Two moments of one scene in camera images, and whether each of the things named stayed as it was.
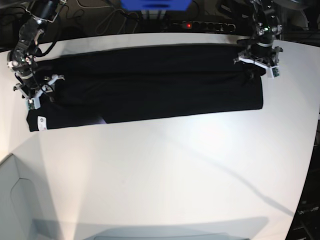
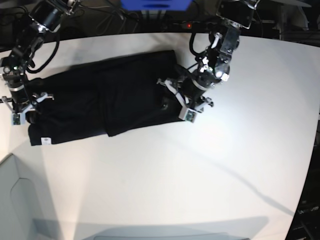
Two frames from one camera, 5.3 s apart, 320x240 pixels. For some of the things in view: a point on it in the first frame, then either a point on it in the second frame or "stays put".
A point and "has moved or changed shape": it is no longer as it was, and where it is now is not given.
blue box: x=155 y=5 stays put
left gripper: x=33 y=96 -> x=20 y=102
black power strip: x=203 y=26 stays put
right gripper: x=265 y=55 -> x=189 y=90
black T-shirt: x=132 y=84 has moved or changed shape
